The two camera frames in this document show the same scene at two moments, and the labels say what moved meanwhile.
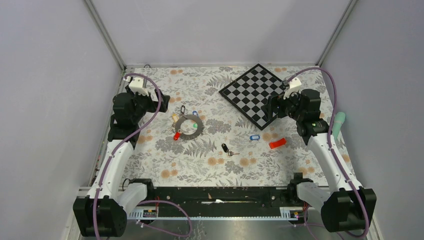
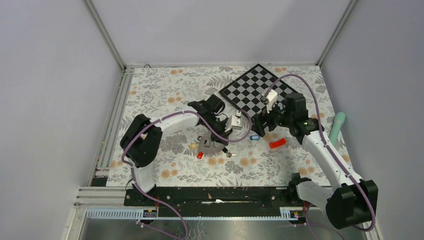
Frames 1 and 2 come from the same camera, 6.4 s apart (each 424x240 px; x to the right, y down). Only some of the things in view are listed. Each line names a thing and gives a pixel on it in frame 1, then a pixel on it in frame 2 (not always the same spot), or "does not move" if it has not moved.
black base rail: (221, 201) does not move
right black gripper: (275, 101) -> (260, 119)
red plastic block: (277, 143) does not move
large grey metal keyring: (199, 124) -> (208, 145)
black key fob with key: (226, 149) does not move
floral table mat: (202, 140) does not move
